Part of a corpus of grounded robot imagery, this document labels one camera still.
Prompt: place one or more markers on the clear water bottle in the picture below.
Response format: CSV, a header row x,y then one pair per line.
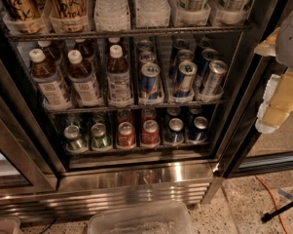
x,y
152,13
111,15

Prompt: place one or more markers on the orange la croix can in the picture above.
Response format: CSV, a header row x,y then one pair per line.
x,y
70,14
24,13

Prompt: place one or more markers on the blue soda can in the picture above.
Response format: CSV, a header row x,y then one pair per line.
x,y
198,129
174,131

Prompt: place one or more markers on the right white green can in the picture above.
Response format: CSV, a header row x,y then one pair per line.
x,y
228,12

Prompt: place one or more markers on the front left Red Bull can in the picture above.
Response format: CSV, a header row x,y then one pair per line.
x,y
150,84

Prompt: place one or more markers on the stainless steel fridge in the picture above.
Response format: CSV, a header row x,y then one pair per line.
x,y
40,179

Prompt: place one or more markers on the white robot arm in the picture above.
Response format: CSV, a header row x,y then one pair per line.
x,y
284,43

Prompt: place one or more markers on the green soda can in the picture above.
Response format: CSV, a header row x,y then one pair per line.
x,y
75,140
101,140

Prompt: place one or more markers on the left blue soda can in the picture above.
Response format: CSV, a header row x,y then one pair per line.
x,y
174,131

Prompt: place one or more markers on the right clear water bottle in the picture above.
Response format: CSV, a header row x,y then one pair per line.
x,y
152,13

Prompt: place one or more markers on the front middle Red Bull can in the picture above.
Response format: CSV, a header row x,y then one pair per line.
x,y
181,85

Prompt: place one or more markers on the clear plastic bin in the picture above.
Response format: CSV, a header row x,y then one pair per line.
x,y
166,217

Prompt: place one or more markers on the front right tea bottle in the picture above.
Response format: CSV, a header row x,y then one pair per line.
x,y
118,78

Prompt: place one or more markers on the left green soda can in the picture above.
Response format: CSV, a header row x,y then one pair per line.
x,y
75,140

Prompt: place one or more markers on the front right Red Bull can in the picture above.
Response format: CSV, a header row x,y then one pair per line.
x,y
208,87

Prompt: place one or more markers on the front middle tea bottle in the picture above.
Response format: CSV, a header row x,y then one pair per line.
x,y
83,79

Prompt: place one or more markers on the left red soda can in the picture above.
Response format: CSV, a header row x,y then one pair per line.
x,y
126,138

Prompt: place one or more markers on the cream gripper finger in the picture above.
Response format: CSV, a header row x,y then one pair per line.
x,y
277,103
267,47

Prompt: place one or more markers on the black stand leg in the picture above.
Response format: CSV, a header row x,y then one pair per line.
x,y
268,216

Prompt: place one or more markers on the white green can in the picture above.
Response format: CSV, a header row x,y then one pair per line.
x,y
189,12
228,12

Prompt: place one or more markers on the front left tea bottle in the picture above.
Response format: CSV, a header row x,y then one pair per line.
x,y
50,81

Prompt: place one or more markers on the right green soda can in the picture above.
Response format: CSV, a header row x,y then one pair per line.
x,y
101,140

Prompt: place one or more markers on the red soda can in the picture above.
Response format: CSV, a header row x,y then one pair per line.
x,y
150,133
126,138

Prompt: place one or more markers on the tea bottle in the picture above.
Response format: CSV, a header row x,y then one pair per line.
x,y
118,78
50,81
83,79

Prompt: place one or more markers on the right red soda can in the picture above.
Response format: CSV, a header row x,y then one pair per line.
x,y
150,133

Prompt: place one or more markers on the left orange La Croix can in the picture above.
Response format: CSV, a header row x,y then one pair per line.
x,y
24,13

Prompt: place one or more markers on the left clear water bottle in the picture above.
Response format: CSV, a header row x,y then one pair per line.
x,y
111,15

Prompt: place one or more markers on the red bull can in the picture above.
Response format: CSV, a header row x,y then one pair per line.
x,y
150,84
208,87
181,85

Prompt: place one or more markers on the right orange La Croix can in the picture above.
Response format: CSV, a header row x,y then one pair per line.
x,y
70,14

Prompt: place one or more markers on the left white green can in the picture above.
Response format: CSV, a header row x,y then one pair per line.
x,y
189,12

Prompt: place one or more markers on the right blue soda can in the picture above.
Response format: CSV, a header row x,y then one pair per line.
x,y
198,129

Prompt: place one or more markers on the open glass fridge door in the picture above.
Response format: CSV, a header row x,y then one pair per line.
x,y
243,93

